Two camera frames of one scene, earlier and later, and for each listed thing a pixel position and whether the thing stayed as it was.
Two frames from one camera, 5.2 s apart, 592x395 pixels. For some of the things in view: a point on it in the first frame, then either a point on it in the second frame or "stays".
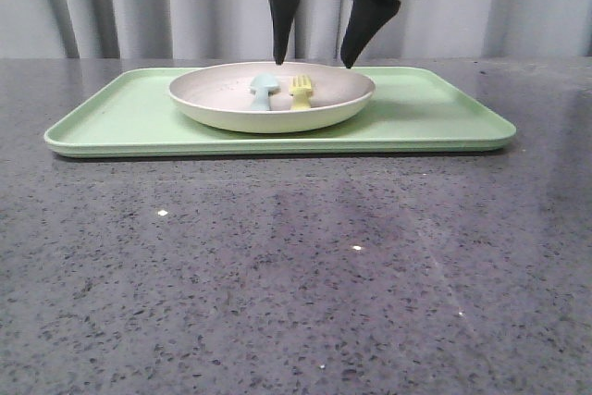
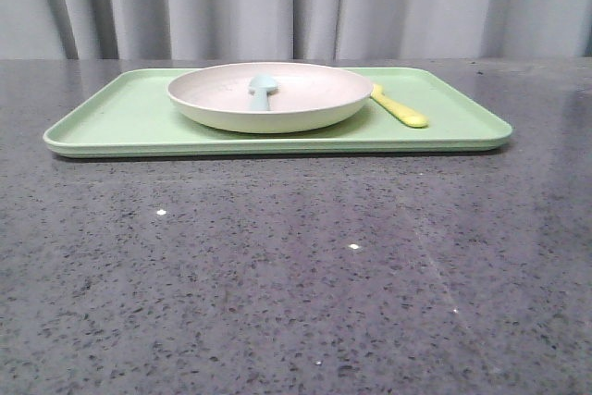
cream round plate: [221, 96] stays
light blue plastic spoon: [263, 83] stays
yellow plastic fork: [302, 90] to [406, 115]
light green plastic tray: [411, 109] stays
